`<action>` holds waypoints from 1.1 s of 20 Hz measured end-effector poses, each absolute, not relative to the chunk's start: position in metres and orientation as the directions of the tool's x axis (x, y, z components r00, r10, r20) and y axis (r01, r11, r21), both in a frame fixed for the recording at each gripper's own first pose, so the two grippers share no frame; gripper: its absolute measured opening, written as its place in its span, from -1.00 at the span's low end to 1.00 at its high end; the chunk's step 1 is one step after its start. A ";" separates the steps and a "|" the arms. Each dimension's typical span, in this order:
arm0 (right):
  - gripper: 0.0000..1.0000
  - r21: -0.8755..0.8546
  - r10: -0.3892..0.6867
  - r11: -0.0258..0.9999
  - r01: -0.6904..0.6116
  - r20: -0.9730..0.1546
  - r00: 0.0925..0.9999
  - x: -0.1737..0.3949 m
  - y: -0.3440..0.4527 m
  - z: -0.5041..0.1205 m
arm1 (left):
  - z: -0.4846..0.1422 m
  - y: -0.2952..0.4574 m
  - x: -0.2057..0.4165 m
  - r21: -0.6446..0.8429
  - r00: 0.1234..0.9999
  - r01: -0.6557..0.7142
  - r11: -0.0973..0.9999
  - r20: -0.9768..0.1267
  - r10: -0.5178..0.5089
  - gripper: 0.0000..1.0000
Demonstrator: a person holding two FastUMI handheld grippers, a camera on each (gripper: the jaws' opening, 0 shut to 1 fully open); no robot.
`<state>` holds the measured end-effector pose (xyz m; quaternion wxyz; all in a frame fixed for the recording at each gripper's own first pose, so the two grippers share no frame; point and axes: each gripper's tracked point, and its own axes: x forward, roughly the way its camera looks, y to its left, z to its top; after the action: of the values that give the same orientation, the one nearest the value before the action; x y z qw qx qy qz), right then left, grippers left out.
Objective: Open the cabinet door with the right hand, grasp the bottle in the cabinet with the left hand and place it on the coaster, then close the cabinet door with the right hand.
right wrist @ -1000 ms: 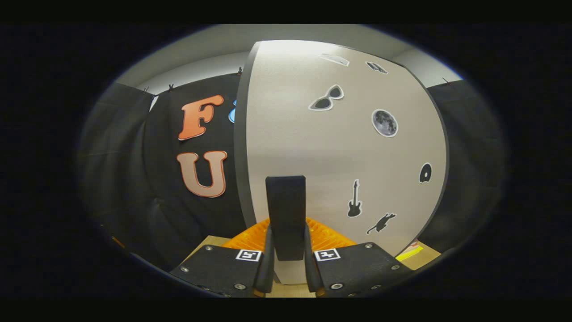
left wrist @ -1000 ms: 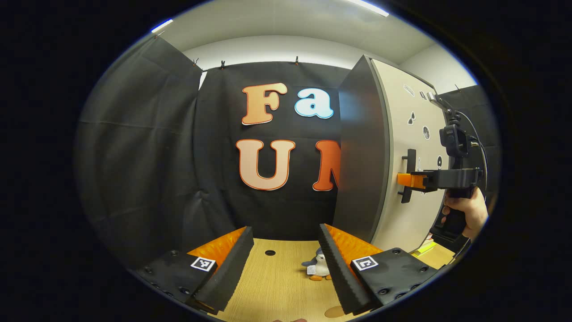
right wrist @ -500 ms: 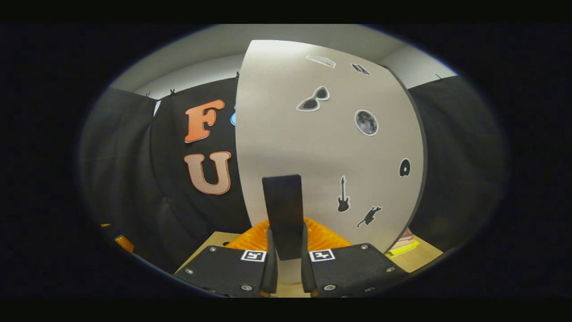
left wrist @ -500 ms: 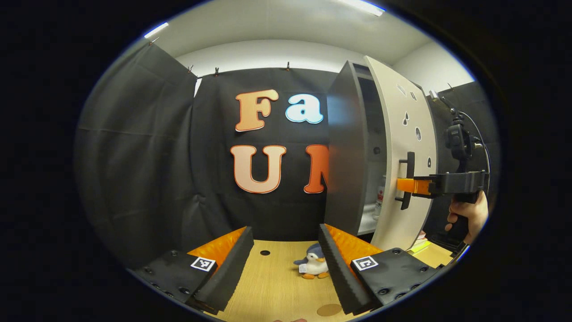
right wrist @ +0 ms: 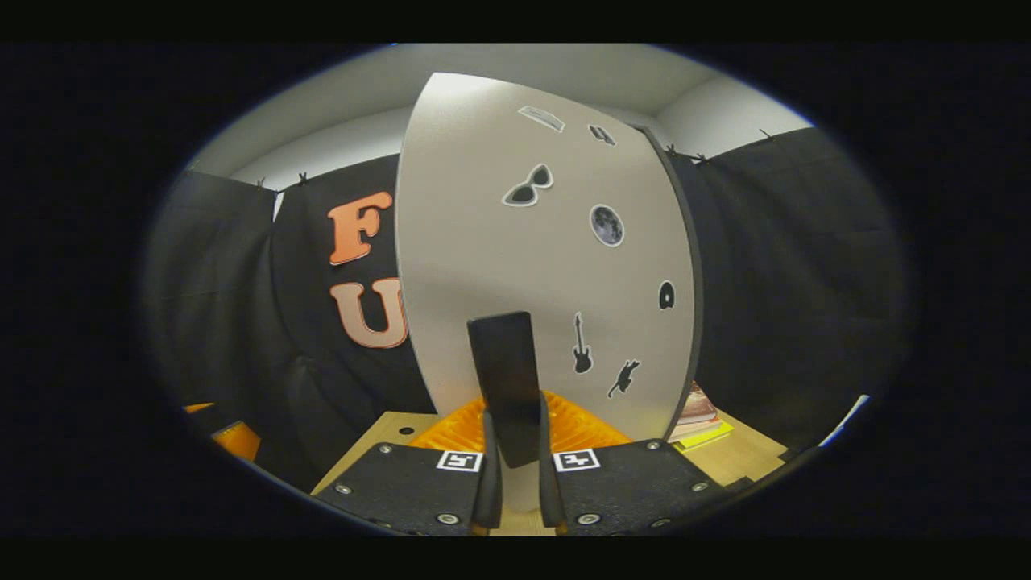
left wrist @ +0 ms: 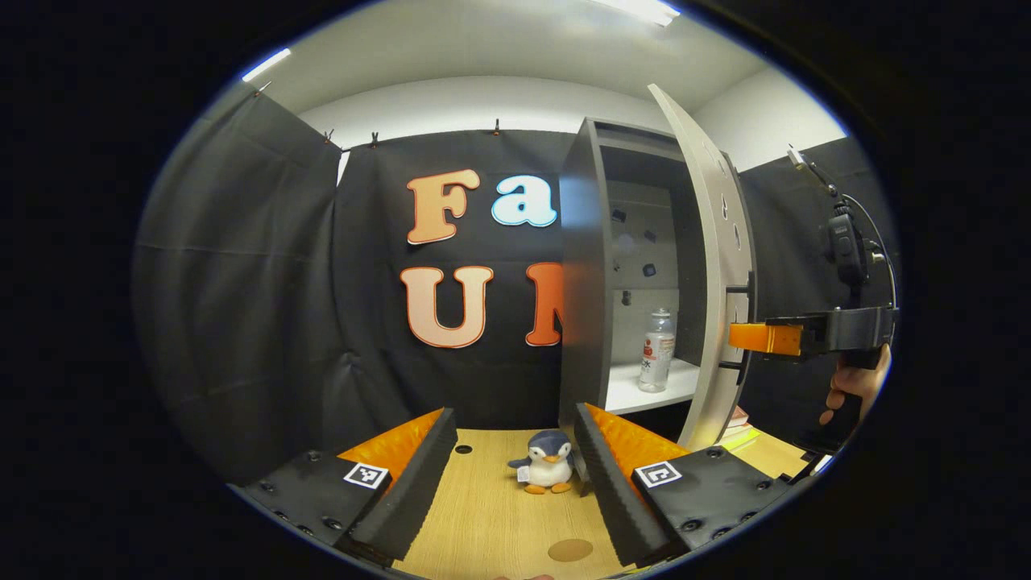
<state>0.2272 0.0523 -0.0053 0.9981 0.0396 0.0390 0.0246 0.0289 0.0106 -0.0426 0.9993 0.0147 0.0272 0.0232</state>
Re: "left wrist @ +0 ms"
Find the red patterned book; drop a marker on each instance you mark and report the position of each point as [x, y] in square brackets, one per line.
[738, 416]

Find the clear plastic bottle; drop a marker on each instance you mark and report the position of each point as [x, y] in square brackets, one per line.
[656, 362]

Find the black backdrop cloth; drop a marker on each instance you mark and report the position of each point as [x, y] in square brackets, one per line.
[242, 282]

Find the penguin plush toy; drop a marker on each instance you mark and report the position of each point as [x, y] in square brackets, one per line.
[548, 467]

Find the grey cabinet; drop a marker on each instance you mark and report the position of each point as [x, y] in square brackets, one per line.
[580, 322]

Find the white cabinet shelf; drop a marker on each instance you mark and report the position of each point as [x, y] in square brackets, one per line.
[628, 399]

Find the ceiling light panel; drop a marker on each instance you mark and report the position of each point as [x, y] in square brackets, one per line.
[644, 10]

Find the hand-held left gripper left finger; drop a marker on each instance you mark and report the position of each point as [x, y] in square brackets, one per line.
[423, 491]

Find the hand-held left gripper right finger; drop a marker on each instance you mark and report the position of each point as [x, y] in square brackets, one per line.
[612, 499]

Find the yellow book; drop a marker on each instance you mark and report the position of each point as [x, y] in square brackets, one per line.
[741, 440]

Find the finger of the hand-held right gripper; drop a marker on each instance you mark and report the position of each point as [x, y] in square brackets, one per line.
[765, 338]

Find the long ceiling light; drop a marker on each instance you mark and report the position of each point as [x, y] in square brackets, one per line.
[266, 64]

